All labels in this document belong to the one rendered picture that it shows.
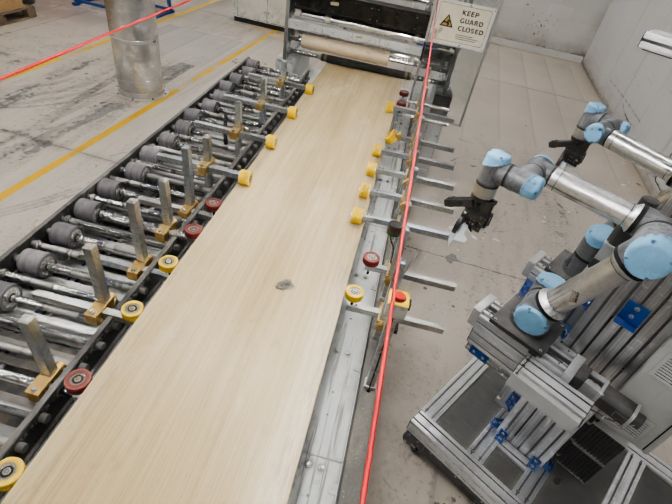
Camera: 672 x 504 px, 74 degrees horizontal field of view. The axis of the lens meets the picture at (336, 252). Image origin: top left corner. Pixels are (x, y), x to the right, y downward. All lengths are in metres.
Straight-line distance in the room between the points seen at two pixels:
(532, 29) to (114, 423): 10.14
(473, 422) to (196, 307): 1.53
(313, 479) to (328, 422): 0.22
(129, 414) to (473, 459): 1.58
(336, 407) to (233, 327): 0.53
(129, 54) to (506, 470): 4.99
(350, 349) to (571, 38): 9.43
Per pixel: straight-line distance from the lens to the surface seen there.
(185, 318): 1.80
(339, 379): 1.99
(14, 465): 1.62
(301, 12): 4.41
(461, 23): 4.20
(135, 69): 5.60
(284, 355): 1.69
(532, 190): 1.47
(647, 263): 1.46
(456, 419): 2.55
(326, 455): 1.82
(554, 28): 10.76
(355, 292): 1.93
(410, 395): 2.79
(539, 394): 1.84
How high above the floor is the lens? 2.26
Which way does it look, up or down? 40 degrees down
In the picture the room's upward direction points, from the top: 11 degrees clockwise
